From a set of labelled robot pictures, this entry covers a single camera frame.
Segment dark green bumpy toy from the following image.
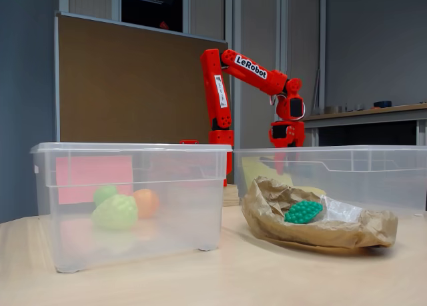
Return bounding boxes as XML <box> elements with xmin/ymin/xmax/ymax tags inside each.
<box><xmin>284</xmin><ymin>199</ymin><xmax>324</xmax><ymax>225</ymax></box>

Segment toy orange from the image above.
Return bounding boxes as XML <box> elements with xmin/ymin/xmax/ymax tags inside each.
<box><xmin>133</xmin><ymin>189</ymin><xmax>160</xmax><ymax>219</ymax></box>

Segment light green toy grapes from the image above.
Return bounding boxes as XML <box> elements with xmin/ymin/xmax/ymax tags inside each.
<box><xmin>91</xmin><ymin>194</ymin><xmax>139</xmax><ymax>230</ymax></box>

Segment green toy apple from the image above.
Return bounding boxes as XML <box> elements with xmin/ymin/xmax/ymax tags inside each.
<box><xmin>92</xmin><ymin>185</ymin><xmax>119</xmax><ymax>207</ymax></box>

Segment clear plastic bin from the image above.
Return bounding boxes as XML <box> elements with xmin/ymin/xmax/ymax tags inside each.
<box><xmin>233</xmin><ymin>145</ymin><xmax>427</xmax><ymax>217</ymax></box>
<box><xmin>29</xmin><ymin>141</ymin><xmax>234</xmax><ymax>273</ymax></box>

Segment yellow sticky note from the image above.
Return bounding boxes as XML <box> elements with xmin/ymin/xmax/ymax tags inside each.
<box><xmin>240</xmin><ymin>155</ymin><xmax>294</xmax><ymax>193</ymax></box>

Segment wooden base block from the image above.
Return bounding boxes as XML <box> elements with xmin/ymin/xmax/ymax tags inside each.
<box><xmin>222</xmin><ymin>184</ymin><xmax>242</xmax><ymax>207</ymax></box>

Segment wooden background bench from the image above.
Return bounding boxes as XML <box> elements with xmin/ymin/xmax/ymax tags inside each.
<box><xmin>302</xmin><ymin>102</ymin><xmax>427</xmax><ymax>147</ymax></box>

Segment crumpled brown paper bag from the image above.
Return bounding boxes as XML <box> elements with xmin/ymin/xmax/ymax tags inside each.
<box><xmin>240</xmin><ymin>176</ymin><xmax>398</xmax><ymax>250</ymax></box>

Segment brown cork pin board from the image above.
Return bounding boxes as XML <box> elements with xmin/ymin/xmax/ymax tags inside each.
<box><xmin>54</xmin><ymin>11</ymin><xmax>231</xmax><ymax>143</ymax></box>

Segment pink sticky note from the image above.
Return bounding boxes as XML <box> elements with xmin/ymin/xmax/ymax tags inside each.
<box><xmin>55</xmin><ymin>155</ymin><xmax>135</xmax><ymax>205</ymax></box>

